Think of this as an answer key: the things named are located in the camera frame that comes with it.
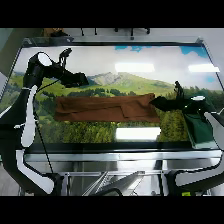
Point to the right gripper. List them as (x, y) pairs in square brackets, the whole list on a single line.
[(166, 103)]

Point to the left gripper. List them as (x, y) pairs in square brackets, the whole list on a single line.
[(77, 80)]

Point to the brown garment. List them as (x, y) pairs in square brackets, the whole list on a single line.
[(106, 108)]

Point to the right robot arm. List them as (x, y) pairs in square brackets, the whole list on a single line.
[(203, 110)]

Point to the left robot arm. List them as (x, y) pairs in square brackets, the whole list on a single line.
[(20, 113)]

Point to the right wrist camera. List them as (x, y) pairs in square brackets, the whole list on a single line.
[(178, 89)]

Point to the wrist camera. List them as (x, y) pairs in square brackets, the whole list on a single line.
[(178, 89), (65, 55)]

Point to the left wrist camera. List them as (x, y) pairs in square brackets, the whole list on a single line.
[(65, 55)]

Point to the silver frame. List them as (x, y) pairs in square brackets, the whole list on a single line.
[(123, 170)]

